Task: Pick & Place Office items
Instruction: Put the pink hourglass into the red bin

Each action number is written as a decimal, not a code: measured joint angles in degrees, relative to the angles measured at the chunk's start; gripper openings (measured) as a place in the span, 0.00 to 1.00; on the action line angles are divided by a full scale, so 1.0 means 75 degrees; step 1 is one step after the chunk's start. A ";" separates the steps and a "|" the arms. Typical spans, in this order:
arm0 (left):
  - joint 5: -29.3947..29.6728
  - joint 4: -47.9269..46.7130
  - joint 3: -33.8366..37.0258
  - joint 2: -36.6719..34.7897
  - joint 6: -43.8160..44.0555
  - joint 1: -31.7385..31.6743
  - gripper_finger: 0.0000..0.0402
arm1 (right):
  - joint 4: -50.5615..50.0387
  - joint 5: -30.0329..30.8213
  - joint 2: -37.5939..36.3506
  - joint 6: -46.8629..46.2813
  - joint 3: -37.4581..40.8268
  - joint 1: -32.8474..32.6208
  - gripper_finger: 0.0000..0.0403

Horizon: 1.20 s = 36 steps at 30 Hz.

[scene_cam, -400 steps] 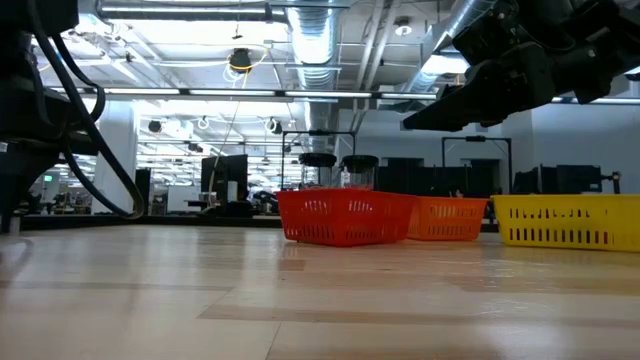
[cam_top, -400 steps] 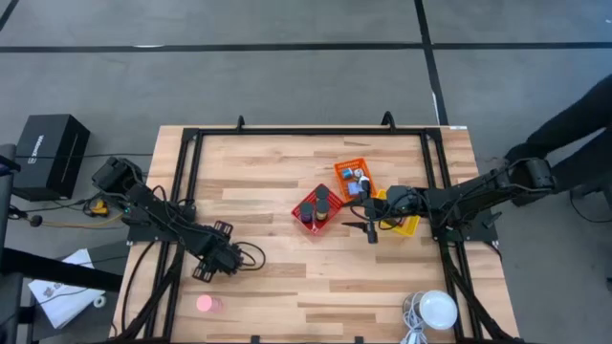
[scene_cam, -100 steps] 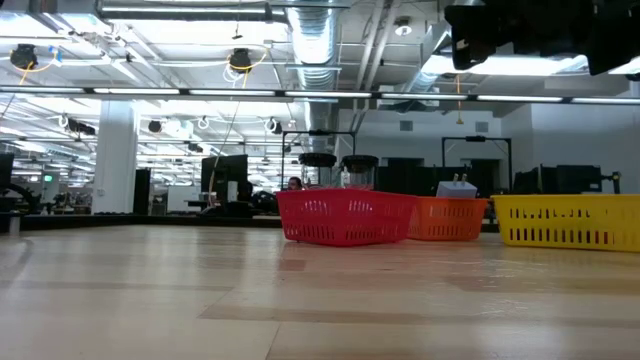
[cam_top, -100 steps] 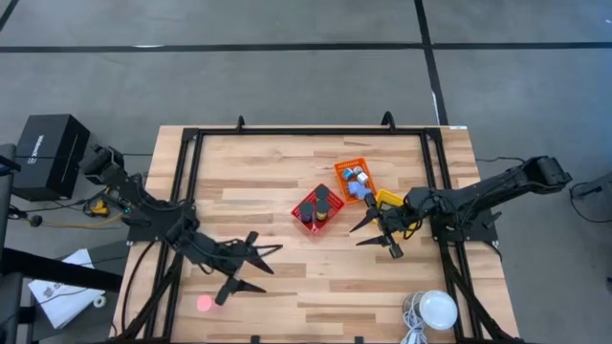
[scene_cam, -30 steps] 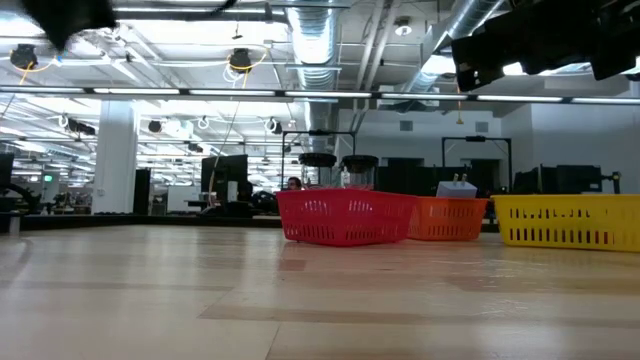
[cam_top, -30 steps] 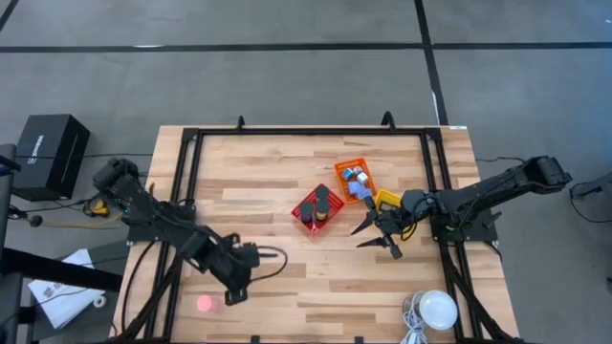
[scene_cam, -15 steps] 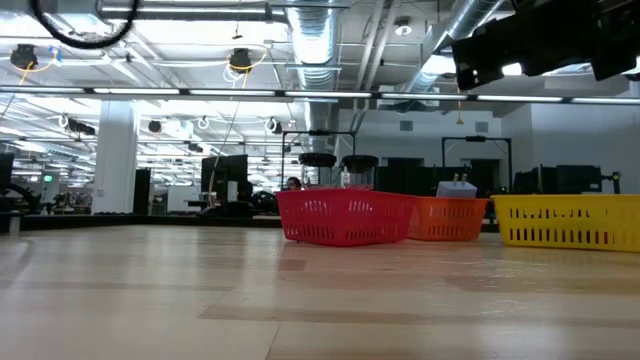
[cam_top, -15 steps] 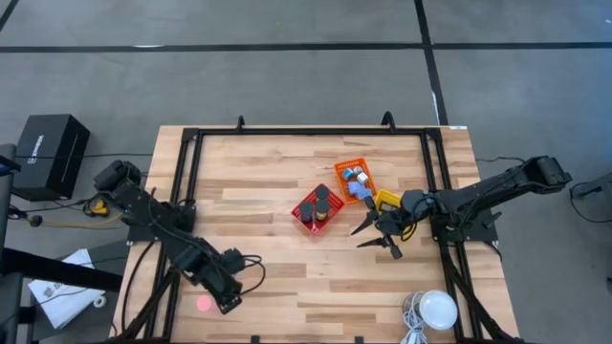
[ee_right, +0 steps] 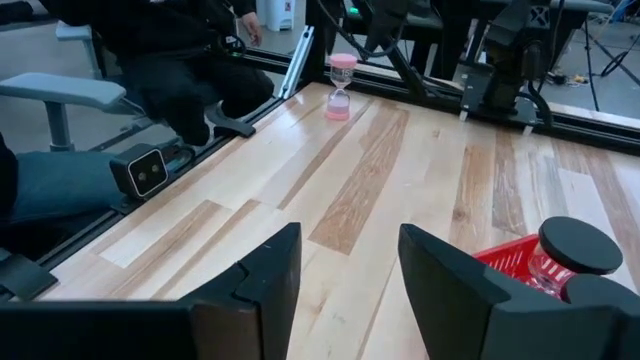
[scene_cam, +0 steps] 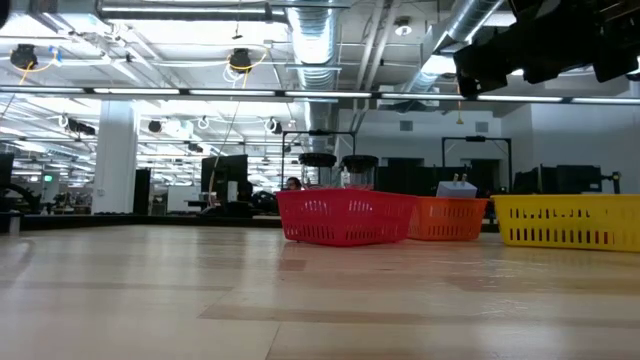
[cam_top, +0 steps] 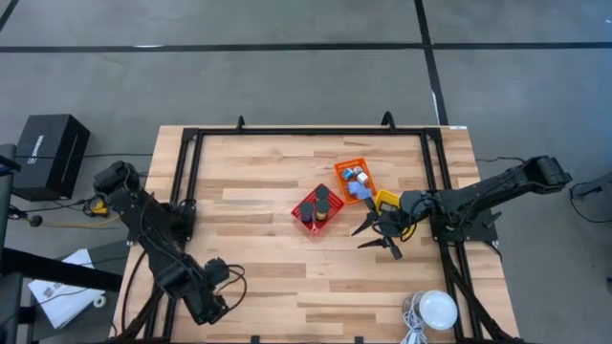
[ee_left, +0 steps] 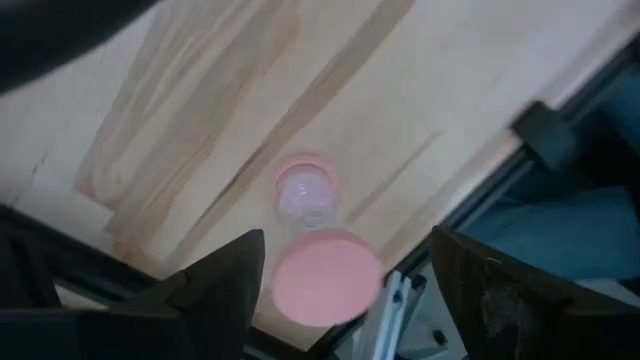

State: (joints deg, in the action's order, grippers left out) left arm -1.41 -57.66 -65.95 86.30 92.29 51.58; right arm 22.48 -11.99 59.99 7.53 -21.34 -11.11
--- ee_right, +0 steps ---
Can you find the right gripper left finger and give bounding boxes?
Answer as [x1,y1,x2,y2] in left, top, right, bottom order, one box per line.
[0,222,303,360]

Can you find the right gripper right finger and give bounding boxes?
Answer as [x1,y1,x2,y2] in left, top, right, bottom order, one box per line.
[397,222,640,360]

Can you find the red plastic basket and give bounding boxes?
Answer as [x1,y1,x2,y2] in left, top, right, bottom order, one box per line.
[472,233,576,301]

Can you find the glass jar with black lid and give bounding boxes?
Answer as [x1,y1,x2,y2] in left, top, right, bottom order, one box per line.
[527,215,625,300]

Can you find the grey office chair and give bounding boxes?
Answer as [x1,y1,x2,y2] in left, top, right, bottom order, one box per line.
[0,22,151,154]

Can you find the black edge clamp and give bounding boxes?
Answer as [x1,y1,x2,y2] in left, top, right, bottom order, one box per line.
[204,102,257,140]
[0,248,59,302]

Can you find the pink round cup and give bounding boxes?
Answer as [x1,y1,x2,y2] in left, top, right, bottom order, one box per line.
[324,53,359,122]

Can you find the silver aluminium bar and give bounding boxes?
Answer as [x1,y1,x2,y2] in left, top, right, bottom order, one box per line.
[278,24,317,100]

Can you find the person's hand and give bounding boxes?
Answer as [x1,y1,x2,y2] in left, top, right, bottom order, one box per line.
[241,10,265,48]

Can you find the white bin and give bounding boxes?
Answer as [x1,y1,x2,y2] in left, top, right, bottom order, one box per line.
[263,0,296,32]

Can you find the black device with green light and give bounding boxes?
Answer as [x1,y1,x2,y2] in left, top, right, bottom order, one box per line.
[349,0,419,59]

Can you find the black camera cable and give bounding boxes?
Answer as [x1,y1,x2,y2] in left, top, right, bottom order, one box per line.
[162,143,199,174]

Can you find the black table-level camera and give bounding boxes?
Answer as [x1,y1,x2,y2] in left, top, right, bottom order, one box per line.
[108,143,170,201]

